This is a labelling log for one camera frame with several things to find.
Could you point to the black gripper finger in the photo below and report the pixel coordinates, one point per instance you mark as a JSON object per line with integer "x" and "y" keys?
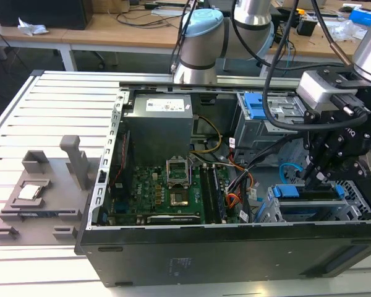
{"x": 346, "y": 168}
{"x": 318, "y": 148}

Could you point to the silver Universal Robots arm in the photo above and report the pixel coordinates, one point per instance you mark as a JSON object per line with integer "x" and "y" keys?
{"x": 201, "y": 46}

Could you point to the metal disk bay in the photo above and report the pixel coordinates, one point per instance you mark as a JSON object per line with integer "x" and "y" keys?
{"x": 352, "y": 204}

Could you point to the metal optical drive cage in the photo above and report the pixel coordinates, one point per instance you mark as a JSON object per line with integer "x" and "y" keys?
{"x": 250, "y": 133}

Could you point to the blue plastic drive latch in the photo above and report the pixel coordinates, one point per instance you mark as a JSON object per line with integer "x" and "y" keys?
{"x": 253, "y": 105}

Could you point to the wooden desk with clutter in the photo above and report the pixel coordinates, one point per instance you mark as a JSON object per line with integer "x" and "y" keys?
{"x": 321, "y": 46}

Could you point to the clear plastic bag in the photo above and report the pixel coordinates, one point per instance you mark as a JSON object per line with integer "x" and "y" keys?
{"x": 344, "y": 31}

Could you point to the blue box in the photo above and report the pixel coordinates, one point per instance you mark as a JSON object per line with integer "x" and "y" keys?
{"x": 363, "y": 15}

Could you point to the small black and yellow device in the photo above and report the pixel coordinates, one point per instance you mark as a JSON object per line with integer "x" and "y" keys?
{"x": 306, "y": 26}

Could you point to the CPU socket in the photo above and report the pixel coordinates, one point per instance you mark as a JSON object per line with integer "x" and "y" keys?
{"x": 178, "y": 198}

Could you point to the black open PC case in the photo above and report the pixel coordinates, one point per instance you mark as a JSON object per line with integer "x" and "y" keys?
{"x": 204, "y": 256}

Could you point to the black graphics card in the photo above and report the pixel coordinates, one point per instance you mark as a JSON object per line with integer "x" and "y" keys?
{"x": 173, "y": 219}

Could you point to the grey power supply unit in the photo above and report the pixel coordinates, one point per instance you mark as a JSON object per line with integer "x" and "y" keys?
{"x": 157, "y": 130}

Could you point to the green Dell motherboard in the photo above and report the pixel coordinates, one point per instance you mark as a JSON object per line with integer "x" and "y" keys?
{"x": 142, "y": 191}

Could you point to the grey parts rack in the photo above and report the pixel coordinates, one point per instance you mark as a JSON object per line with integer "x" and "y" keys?
{"x": 49, "y": 222}

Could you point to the silver CPU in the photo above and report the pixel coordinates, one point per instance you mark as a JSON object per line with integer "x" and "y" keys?
{"x": 30, "y": 191}

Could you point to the black box on desk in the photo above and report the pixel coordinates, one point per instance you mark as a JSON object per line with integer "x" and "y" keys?
{"x": 40, "y": 12}

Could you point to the crumpled white paper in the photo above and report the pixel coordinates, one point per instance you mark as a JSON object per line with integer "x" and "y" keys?
{"x": 31, "y": 26}

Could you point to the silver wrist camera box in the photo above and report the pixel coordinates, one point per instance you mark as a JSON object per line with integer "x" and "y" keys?
{"x": 315, "y": 89}

